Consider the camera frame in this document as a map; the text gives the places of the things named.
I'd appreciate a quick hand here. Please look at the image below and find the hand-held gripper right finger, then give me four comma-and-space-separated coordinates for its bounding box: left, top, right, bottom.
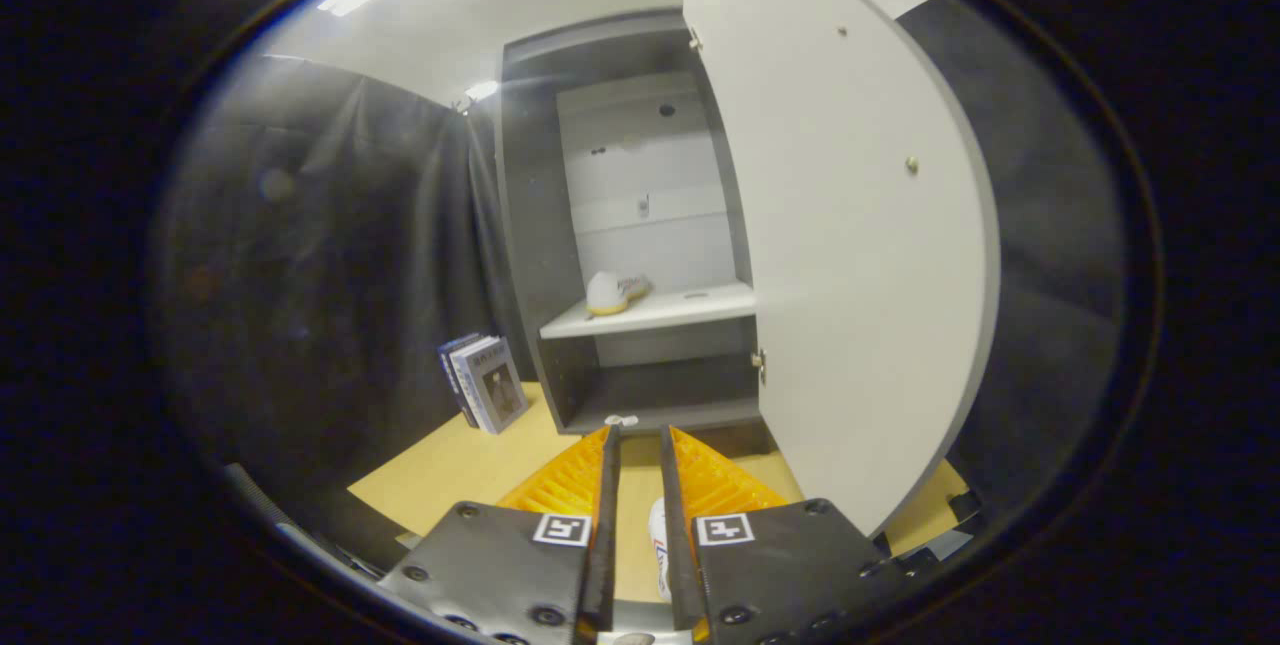
658, 423, 909, 645

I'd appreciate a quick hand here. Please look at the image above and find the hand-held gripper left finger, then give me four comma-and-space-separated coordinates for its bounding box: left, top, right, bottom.
376, 423, 623, 645

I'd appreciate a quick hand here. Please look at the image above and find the white canvas shoe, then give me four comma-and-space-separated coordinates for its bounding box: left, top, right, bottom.
585, 271, 654, 317
603, 413, 673, 606

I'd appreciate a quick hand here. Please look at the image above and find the blue cover book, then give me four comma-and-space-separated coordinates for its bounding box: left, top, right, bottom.
436, 332, 483, 429

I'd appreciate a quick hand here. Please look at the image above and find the black backdrop cloth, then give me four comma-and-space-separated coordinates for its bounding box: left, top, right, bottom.
150, 0, 1126, 566

